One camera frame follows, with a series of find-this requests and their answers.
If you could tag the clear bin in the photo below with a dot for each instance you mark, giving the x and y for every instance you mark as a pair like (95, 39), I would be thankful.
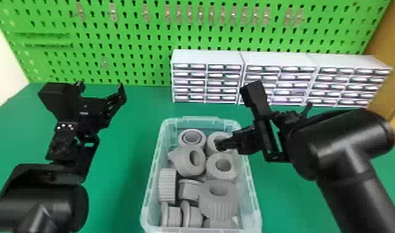
(152, 195)

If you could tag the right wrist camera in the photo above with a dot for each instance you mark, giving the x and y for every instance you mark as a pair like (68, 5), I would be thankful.
(254, 97)

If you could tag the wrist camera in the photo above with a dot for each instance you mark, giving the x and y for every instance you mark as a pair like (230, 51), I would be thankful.
(59, 99)
(254, 97)

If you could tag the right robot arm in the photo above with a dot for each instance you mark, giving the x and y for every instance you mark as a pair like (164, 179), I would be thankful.
(340, 146)

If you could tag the white panel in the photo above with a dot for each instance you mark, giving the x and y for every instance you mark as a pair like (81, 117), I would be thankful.
(4, 71)

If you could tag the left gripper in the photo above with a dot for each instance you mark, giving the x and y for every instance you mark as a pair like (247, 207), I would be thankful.
(92, 114)

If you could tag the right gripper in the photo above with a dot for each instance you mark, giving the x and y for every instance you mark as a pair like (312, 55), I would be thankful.
(248, 141)

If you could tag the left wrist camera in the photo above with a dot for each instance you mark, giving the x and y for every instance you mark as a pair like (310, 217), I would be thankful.
(59, 99)

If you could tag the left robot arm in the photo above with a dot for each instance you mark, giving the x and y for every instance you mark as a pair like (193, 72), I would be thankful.
(41, 198)

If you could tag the white drawer cabinet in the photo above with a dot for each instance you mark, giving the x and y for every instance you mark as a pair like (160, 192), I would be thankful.
(205, 78)
(347, 84)
(282, 81)

